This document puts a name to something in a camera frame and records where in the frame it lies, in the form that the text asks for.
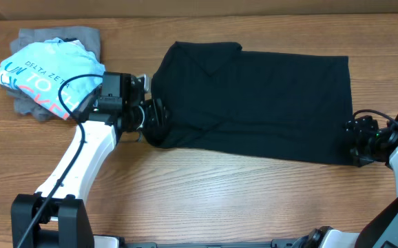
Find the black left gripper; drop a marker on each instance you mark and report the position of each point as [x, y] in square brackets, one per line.
[156, 115]

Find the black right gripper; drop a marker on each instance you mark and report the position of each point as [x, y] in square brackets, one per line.
[359, 138]

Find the dark teal t-shirt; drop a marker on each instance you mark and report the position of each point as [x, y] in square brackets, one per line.
[286, 106]

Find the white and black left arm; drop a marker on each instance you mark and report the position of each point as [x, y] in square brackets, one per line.
[55, 214]

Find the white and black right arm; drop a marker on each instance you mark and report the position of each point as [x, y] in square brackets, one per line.
[382, 230]

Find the grey folded garment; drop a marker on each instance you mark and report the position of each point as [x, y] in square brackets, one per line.
[89, 37]

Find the light blue printed t-shirt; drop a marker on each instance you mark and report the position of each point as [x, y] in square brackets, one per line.
[53, 73]

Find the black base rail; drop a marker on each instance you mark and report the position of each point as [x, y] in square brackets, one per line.
[202, 245]

